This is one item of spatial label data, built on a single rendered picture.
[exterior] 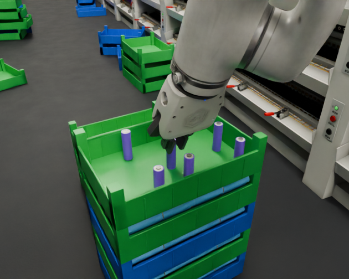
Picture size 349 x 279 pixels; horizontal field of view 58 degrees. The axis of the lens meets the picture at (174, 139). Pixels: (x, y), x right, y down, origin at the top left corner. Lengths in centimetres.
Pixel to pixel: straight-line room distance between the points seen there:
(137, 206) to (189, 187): 9
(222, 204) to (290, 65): 33
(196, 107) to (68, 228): 63
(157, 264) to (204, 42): 41
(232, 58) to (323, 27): 10
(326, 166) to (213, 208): 54
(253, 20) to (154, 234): 37
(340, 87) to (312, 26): 64
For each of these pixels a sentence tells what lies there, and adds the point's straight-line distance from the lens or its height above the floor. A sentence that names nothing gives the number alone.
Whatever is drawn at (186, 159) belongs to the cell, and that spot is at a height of 38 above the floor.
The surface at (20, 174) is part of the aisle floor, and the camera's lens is 124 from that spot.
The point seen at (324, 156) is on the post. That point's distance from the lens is 106.
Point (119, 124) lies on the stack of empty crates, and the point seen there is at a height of 19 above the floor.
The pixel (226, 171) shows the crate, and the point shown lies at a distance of 56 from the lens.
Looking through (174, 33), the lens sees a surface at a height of 19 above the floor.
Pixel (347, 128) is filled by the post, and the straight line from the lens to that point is 98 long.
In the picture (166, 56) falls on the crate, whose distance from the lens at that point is 170.
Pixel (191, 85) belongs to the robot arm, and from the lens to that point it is 41.
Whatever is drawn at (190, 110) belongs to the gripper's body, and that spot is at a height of 49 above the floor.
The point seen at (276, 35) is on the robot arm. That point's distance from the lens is 37.
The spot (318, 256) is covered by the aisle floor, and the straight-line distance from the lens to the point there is 95.
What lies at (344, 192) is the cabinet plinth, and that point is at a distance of 111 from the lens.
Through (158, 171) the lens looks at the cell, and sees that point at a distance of 50.
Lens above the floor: 70
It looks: 33 degrees down
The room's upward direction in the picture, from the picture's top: straight up
